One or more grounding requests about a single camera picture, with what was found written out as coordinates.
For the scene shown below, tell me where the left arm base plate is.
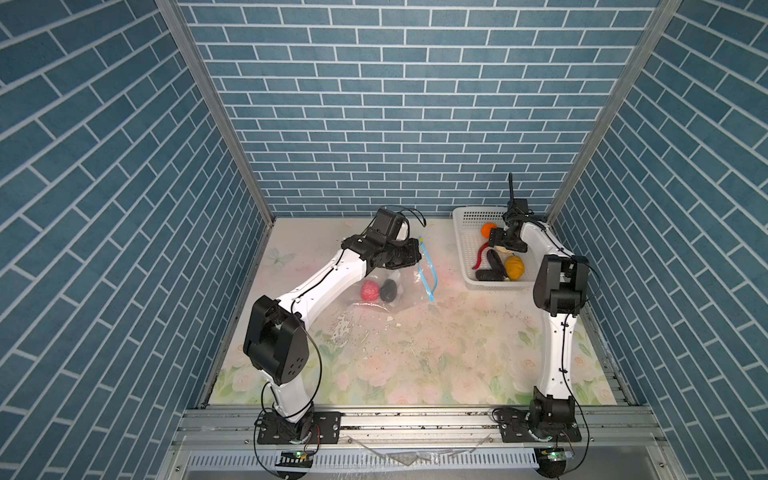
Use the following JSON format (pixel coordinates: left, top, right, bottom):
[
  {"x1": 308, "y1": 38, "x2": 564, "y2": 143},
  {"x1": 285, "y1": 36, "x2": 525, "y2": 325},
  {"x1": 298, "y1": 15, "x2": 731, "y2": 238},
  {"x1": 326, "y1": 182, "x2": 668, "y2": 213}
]
[{"x1": 256, "y1": 411, "x2": 342, "y2": 445}]

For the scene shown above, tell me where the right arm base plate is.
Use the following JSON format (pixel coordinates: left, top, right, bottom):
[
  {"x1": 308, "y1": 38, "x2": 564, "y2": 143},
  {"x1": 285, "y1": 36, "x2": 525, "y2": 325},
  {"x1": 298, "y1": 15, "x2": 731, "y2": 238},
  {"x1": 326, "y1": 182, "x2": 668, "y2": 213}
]
[{"x1": 490, "y1": 406, "x2": 583, "y2": 443}]

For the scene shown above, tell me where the white plastic perforated basket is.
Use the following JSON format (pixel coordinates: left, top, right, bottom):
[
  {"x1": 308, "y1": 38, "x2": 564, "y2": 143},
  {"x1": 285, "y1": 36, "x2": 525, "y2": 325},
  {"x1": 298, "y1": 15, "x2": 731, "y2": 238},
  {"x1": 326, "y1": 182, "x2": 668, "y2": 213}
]
[{"x1": 451, "y1": 206, "x2": 544, "y2": 292}]

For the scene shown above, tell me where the yellow food ball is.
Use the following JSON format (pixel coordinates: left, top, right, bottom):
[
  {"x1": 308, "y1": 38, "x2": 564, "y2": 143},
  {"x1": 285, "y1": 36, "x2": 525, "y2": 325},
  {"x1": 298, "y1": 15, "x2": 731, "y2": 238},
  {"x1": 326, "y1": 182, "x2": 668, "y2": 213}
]
[{"x1": 504, "y1": 255, "x2": 526, "y2": 281}]

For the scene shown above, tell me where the clear zip top bag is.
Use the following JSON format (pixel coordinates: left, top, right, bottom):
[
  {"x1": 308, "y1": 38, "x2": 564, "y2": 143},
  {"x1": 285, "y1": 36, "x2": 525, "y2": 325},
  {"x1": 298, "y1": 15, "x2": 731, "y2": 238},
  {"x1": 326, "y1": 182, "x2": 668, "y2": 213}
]
[{"x1": 323, "y1": 237, "x2": 438, "y2": 325}]

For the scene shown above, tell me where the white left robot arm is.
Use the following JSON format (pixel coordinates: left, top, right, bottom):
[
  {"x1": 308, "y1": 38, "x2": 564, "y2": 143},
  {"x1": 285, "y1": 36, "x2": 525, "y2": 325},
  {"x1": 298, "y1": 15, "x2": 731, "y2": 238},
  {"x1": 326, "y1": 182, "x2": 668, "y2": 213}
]
[{"x1": 242, "y1": 235, "x2": 423, "y2": 424}]

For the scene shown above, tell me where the aluminium mounting rail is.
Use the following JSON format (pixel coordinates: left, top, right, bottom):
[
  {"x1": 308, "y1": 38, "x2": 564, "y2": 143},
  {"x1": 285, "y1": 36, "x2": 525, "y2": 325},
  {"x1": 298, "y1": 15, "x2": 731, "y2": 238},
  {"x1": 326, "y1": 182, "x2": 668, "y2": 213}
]
[{"x1": 159, "y1": 406, "x2": 684, "y2": 479}]

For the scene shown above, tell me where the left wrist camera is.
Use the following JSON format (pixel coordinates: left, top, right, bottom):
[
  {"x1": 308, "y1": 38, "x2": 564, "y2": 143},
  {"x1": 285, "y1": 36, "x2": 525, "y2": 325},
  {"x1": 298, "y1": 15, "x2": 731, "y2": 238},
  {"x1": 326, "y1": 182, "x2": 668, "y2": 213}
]
[{"x1": 365, "y1": 207, "x2": 410, "y2": 245}]

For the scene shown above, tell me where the large black food piece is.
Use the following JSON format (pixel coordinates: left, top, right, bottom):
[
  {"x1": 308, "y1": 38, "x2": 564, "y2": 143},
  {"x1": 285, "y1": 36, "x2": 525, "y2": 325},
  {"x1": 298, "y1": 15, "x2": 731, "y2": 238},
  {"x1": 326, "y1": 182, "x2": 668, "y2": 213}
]
[{"x1": 475, "y1": 269, "x2": 507, "y2": 282}]

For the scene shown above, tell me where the small black food ball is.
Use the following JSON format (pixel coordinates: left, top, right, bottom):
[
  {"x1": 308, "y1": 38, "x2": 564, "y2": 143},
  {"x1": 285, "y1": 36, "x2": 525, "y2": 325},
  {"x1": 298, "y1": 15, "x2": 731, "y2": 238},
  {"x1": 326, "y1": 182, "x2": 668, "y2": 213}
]
[{"x1": 379, "y1": 279, "x2": 398, "y2": 303}]

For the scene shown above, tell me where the red chili pepper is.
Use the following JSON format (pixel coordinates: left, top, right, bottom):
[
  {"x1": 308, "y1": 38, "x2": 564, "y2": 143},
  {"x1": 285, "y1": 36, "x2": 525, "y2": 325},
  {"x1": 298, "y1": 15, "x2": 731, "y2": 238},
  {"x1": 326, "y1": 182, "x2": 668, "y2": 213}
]
[{"x1": 473, "y1": 242, "x2": 489, "y2": 270}]

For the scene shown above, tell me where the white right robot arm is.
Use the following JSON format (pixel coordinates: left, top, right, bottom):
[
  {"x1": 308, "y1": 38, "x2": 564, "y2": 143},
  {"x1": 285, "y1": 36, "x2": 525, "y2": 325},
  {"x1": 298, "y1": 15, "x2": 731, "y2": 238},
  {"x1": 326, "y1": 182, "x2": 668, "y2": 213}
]
[{"x1": 490, "y1": 199, "x2": 590, "y2": 428}]

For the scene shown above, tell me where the long black food piece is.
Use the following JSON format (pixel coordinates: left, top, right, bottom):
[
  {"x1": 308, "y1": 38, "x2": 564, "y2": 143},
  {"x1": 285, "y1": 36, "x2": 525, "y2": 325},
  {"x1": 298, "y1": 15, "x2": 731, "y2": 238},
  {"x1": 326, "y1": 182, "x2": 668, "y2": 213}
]
[{"x1": 486, "y1": 249, "x2": 508, "y2": 279}]

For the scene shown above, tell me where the pink round food ball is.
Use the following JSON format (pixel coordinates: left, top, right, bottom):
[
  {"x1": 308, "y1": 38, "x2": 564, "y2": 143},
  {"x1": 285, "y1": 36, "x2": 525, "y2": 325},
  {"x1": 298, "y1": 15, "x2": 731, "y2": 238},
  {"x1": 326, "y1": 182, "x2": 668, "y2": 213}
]
[{"x1": 360, "y1": 280, "x2": 380, "y2": 302}]

